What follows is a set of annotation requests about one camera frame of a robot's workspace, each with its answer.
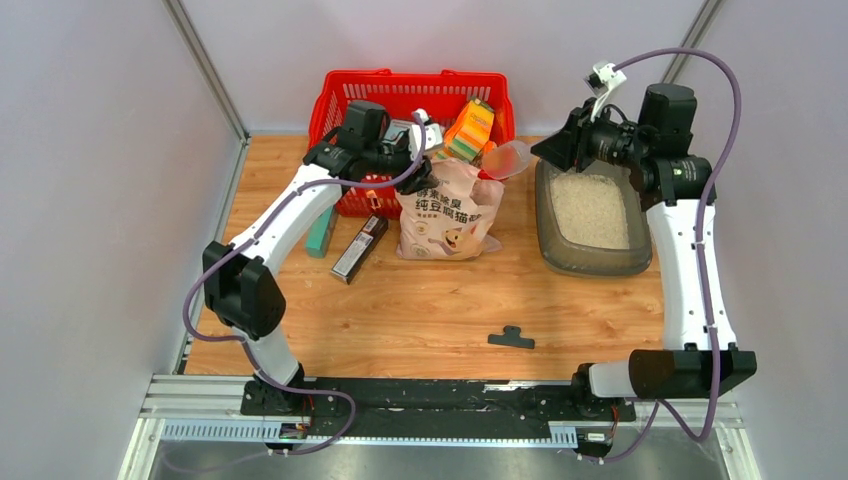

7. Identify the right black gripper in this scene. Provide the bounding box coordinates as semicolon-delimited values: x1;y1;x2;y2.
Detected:
532;97;651;172

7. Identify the clear plastic scoop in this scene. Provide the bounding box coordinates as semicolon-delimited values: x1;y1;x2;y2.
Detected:
481;140;532;180

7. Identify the pink cat litter bag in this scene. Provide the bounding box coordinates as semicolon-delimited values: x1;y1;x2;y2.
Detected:
396;159;505;261

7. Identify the black bag clip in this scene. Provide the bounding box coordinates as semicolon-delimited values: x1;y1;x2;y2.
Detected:
487;325;535;350

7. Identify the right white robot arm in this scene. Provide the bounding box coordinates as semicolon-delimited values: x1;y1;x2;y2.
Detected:
531;83;758;419

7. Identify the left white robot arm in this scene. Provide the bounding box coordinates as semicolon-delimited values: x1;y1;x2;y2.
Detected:
189;100;444;415

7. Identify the grey litter box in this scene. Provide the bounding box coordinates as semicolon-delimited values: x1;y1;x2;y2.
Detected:
535;161;653;277

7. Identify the teal rectangular box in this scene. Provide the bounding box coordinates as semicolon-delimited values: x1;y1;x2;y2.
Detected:
304;207;338;258

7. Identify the black rectangular box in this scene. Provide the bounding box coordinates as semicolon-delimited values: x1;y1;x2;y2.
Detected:
330;214;389;285

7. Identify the red plastic shopping basket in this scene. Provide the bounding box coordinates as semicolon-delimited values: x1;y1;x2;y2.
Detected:
307;69;517;220

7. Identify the orange item in basket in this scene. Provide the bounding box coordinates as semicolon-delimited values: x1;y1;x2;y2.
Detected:
480;141;497;159

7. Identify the orange striped sponge pack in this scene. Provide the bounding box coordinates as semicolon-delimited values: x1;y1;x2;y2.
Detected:
435;98;495;164

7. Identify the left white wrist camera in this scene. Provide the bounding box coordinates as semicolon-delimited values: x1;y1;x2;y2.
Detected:
407;108;444;160

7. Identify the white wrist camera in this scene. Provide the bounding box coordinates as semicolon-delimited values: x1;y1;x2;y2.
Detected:
584;62;627;122
407;108;444;160

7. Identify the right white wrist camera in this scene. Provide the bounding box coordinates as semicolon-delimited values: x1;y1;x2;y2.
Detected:
584;62;627;122

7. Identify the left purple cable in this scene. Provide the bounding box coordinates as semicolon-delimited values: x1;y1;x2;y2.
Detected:
181;111;429;473

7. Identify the purple cable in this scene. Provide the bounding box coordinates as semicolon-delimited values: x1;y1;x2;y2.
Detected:
181;111;429;473
612;47;743;464

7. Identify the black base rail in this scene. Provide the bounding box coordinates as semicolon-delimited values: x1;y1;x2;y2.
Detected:
240;377;636;450

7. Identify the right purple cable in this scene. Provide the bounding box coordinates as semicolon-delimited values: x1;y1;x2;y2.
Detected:
612;47;743;464

